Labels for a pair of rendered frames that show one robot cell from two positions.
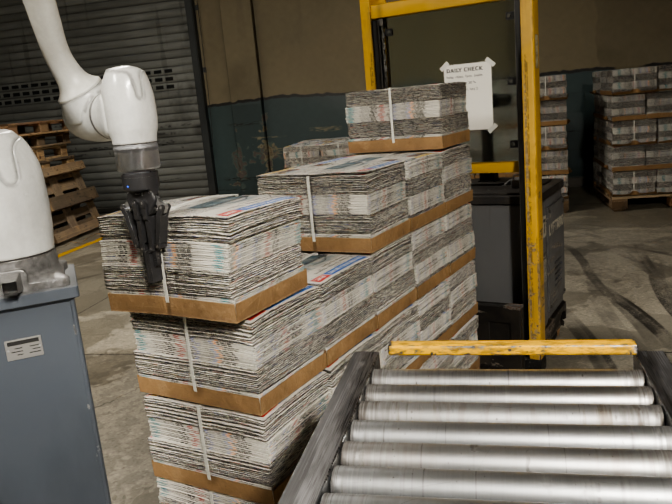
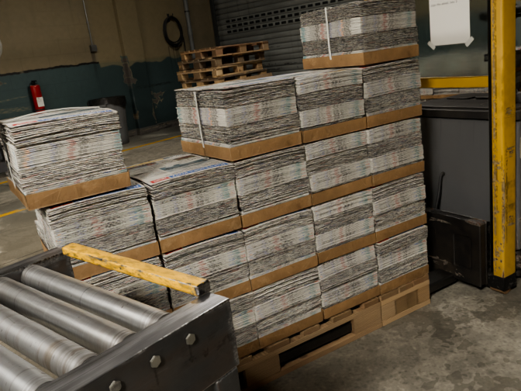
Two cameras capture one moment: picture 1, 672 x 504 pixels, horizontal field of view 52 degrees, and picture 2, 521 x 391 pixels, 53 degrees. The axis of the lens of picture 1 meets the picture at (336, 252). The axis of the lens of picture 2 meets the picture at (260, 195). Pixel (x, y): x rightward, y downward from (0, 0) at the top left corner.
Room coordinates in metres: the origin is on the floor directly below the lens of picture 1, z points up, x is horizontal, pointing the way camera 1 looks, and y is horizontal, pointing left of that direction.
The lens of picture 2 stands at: (0.49, -0.98, 1.17)
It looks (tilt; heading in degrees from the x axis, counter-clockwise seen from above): 15 degrees down; 29
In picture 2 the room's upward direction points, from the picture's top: 8 degrees counter-clockwise
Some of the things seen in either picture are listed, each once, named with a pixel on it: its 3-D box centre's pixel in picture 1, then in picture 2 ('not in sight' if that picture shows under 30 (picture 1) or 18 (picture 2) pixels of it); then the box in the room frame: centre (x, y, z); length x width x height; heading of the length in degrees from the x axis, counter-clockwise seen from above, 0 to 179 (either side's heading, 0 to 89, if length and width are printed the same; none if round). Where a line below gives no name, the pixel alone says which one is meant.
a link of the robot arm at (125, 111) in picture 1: (126, 105); not in sight; (1.45, 0.40, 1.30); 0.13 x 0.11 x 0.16; 44
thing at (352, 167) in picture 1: (331, 168); (232, 84); (2.11, -0.01, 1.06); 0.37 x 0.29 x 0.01; 61
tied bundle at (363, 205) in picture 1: (334, 206); (236, 118); (2.11, -0.01, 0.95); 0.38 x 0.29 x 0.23; 61
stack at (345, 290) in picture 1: (329, 381); (225, 264); (1.99, 0.06, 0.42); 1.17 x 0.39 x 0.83; 149
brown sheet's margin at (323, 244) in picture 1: (337, 234); (239, 141); (2.10, -0.01, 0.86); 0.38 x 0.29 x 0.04; 61
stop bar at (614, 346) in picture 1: (507, 347); (126, 265); (1.16, -0.29, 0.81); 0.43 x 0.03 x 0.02; 76
